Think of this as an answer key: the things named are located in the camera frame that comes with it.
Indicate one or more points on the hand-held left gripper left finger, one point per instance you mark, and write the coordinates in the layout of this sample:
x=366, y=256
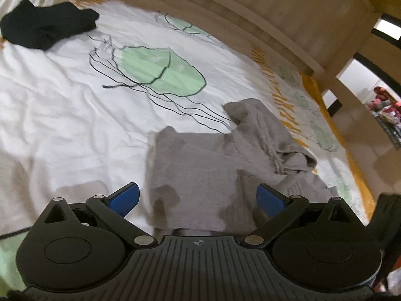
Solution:
x=125, y=198

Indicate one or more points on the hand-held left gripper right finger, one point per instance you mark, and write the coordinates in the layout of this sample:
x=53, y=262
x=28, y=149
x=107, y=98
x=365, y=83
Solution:
x=268, y=200

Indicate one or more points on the grey sweater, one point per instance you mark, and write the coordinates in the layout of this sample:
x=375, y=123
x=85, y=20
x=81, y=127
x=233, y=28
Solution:
x=219, y=175

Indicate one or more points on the white jellyfish printed blanket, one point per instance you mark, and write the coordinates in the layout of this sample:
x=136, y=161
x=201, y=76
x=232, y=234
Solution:
x=94, y=100

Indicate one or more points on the colourful clutter pile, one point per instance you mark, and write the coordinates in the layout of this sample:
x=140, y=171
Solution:
x=388, y=113

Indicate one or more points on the black garment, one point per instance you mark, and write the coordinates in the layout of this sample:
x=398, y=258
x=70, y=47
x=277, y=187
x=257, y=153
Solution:
x=47, y=25

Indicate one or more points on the pale wooden bed frame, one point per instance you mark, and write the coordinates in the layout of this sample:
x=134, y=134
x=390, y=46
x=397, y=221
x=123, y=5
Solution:
x=282, y=15

